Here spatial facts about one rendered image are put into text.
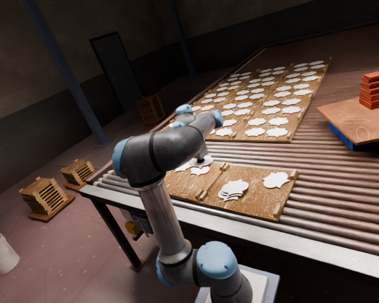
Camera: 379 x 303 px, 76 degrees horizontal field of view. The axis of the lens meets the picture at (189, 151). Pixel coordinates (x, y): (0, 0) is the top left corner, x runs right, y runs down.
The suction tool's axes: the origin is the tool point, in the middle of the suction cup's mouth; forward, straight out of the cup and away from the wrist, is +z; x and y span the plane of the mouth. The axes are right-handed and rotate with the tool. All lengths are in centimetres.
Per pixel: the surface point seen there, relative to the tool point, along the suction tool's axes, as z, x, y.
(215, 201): 18.4, 6.5, -8.3
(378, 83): -6, -86, -60
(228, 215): 20.3, 10.8, -18.9
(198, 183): 18.4, -1.9, 10.8
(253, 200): 18.4, -1.1, -26.1
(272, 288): 25, 31, -50
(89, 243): 112, 45, 172
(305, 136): 20, -67, -28
